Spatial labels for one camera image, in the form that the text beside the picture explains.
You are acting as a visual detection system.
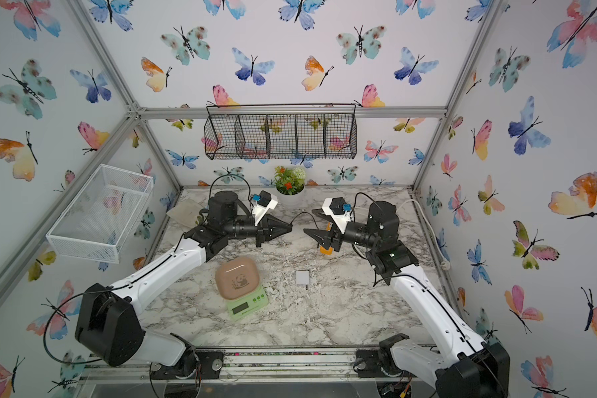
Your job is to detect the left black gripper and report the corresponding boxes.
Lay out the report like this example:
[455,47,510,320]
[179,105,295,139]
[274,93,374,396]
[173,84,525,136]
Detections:
[223,216,291,250]

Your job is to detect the orange power strip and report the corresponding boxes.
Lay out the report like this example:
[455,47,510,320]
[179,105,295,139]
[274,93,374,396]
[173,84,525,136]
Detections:
[320,223,342,255]

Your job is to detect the white charger adapter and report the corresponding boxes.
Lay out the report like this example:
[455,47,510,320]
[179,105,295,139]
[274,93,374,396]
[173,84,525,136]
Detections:
[295,270,310,286]

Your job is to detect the green electronic scale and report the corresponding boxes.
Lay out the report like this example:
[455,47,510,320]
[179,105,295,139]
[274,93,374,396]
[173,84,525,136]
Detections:
[225,285,269,321]

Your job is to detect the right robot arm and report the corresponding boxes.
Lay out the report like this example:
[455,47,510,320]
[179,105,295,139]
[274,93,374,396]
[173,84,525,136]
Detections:
[305,197,510,397]

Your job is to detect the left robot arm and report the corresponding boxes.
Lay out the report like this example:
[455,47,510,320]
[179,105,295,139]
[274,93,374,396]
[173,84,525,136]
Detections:
[75,191,292,376]

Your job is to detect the potted plant white pot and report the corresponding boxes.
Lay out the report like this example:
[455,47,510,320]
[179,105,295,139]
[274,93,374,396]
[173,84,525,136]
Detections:
[273,166,307,208]

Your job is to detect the pink square plate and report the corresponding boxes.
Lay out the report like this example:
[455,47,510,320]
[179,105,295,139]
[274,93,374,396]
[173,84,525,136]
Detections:
[215,257,260,300]

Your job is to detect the beige cloth green stripes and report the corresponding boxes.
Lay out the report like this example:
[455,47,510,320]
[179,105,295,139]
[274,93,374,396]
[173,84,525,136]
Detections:
[167,199,204,228]

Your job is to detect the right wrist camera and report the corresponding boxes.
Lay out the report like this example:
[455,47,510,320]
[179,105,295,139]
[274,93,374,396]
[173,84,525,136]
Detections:
[322,197,353,233]

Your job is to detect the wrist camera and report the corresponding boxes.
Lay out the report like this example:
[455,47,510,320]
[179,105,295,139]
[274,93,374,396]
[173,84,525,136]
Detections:
[251,191,279,227]
[322,197,353,233]

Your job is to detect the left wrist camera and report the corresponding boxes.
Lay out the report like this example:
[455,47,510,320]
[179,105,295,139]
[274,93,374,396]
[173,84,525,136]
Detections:
[251,191,279,227]

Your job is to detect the black wire wall basket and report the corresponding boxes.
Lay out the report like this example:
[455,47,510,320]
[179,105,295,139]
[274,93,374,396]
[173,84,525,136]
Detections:
[202,103,358,161]

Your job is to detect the white power strip cord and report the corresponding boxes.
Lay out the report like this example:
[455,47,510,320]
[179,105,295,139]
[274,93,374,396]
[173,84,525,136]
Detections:
[395,198,451,271]

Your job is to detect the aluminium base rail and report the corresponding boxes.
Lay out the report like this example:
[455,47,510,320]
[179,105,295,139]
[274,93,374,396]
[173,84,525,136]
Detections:
[79,347,498,384]

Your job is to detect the white mesh wall basket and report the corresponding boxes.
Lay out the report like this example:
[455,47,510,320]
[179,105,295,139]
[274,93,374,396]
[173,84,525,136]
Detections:
[46,164,154,264]

